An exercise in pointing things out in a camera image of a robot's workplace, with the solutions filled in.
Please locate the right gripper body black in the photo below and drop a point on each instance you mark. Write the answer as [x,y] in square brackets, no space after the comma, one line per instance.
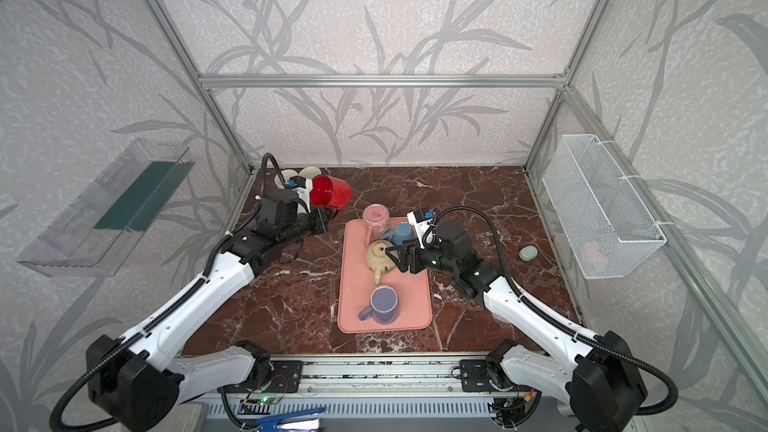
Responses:
[411,256]

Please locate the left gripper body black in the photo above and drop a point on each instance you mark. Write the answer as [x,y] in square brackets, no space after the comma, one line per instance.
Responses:
[321,219]

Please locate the beige teapot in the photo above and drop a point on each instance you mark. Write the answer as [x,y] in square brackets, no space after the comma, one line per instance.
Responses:
[377,261]

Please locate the white mug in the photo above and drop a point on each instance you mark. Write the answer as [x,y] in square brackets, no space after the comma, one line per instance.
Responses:
[284,177]

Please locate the pink plastic tray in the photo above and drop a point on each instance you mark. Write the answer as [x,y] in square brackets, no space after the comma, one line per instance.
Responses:
[400,301]

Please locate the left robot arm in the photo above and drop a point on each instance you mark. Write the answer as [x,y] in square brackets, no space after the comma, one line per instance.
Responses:
[137,378]

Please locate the pink mug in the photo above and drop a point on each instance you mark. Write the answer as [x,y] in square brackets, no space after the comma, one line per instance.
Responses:
[376,219]

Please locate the light green mug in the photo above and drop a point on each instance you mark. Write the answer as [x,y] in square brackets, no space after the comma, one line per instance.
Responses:
[310,172]

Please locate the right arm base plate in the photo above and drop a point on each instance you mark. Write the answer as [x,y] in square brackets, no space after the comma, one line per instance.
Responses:
[478,376]

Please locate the pale green soap bar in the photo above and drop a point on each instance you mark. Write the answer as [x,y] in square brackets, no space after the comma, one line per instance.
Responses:
[528,253]

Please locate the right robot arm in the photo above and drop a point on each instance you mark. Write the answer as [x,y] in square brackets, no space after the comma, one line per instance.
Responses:
[596,376]

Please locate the white wire basket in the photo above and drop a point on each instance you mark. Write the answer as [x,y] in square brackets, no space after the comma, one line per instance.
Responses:
[596,201]

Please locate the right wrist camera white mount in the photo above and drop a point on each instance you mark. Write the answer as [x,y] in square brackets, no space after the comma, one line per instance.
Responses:
[422,222]

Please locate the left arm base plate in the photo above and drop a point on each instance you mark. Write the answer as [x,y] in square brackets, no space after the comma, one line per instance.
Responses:
[285,377]

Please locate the blue handled tool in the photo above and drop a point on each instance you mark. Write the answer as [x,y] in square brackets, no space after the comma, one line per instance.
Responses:
[301,421]

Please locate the red mug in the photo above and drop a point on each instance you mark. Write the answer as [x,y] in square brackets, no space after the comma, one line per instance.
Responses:
[330,192]

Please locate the blue mug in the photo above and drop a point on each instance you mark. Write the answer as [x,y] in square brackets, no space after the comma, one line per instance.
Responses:
[400,234]

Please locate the clear plastic wall shelf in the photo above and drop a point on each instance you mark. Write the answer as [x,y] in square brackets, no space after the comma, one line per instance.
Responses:
[94,236]

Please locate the lavender mug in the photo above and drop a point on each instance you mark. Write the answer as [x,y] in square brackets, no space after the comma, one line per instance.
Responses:
[383,306]

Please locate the pink item in basket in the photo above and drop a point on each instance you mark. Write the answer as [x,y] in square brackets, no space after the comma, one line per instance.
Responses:
[593,254]

